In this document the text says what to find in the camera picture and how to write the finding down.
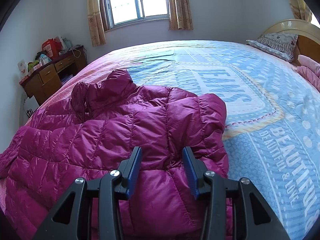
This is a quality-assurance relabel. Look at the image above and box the right beige curtain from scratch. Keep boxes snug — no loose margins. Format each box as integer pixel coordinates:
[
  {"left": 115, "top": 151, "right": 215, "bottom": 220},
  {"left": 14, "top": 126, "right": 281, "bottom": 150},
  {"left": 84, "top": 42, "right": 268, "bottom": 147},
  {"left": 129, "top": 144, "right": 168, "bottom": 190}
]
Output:
[{"left": 169, "top": 0, "right": 193, "bottom": 30}]

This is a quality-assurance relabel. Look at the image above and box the white card box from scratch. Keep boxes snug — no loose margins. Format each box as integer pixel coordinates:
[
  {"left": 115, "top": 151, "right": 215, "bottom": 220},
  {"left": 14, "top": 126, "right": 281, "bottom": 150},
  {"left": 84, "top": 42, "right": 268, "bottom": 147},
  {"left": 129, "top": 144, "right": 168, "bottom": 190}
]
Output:
[{"left": 17, "top": 60, "right": 28, "bottom": 78}]

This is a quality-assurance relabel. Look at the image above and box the brown wooden desk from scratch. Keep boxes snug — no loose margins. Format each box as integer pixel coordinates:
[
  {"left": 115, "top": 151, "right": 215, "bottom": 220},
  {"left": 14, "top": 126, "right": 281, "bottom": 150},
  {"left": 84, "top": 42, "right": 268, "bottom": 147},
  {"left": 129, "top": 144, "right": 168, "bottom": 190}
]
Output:
[{"left": 20, "top": 45, "right": 87, "bottom": 105}]

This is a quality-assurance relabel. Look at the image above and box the patterned grey pillow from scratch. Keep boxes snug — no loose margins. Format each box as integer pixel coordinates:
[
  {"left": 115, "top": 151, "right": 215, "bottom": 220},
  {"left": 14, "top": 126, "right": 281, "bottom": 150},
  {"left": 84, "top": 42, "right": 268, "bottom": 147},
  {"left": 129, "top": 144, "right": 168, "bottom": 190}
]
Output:
[{"left": 246, "top": 33, "right": 298, "bottom": 62}]

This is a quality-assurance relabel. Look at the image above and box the side window beige curtain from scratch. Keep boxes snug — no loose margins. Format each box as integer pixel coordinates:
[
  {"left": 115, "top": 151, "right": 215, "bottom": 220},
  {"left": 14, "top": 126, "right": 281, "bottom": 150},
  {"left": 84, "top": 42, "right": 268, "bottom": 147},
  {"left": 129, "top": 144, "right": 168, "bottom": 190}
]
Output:
[{"left": 289, "top": 0, "right": 312, "bottom": 22}]

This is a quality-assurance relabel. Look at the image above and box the white paper bag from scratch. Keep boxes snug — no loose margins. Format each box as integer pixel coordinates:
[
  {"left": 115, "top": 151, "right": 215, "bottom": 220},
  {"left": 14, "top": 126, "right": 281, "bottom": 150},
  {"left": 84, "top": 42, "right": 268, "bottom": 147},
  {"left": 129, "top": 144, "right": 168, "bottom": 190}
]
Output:
[{"left": 23, "top": 96, "right": 39, "bottom": 118}]

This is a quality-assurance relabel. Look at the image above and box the blue and pink bedsheet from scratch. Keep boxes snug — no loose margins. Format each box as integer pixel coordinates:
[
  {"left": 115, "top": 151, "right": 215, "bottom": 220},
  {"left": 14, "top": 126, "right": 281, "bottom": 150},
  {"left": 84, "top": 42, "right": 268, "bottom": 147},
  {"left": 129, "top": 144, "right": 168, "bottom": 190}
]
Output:
[{"left": 38, "top": 41, "right": 319, "bottom": 239}]

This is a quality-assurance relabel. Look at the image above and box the red gift box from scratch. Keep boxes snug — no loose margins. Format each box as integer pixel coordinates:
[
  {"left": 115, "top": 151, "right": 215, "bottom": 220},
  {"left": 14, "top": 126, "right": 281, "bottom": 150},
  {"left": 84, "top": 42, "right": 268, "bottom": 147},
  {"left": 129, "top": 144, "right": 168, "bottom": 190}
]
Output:
[{"left": 42, "top": 39, "right": 61, "bottom": 60}]

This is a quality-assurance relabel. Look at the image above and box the wooden bed headboard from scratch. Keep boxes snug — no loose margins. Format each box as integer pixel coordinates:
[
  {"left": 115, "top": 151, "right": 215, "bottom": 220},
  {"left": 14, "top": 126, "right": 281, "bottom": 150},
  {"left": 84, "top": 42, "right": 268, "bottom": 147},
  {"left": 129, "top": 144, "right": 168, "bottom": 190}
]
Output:
[{"left": 263, "top": 19, "right": 320, "bottom": 65}]

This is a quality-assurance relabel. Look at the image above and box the left beige curtain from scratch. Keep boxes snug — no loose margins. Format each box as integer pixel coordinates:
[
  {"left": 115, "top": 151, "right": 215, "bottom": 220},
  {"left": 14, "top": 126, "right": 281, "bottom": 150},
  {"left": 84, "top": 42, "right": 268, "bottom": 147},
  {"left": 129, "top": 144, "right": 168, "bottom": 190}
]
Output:
[{"left": 87, "top": 0, "right": 107, "bottom": 47}]

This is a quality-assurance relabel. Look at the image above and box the window with metal frame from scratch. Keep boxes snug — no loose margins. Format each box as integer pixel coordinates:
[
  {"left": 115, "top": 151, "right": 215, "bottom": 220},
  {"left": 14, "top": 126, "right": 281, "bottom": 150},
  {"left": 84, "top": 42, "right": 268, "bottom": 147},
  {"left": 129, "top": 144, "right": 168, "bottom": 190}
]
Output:
[{"left": 103, "top": 0, "right": 169, "bottom": 29}]

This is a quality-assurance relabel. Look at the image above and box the folded pink quilt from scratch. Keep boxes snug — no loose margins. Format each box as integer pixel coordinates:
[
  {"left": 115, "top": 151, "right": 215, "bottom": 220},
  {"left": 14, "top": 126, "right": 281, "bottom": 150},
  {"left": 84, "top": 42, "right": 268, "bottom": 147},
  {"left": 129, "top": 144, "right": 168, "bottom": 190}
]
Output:
[{"left": 294, "top": 54, "right": 320, "bottom": 92}]

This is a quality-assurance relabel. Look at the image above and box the green bag on desk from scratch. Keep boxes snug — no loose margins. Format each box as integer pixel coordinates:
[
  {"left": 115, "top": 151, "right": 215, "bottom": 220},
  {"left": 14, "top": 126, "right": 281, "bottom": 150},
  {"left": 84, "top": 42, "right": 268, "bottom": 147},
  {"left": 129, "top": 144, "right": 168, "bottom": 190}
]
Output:
[{"left": 28, "top": 60, "right": 39, "bottom": 72}]

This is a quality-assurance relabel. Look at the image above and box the magenta puffer jacket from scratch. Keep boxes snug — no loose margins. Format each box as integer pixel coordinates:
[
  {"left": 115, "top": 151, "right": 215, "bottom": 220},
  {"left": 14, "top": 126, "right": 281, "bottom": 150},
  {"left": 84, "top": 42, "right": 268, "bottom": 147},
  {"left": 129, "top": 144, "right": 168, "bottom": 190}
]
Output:
[{"left": 1, "top": 70, "right": 229, "bottom": 239}]

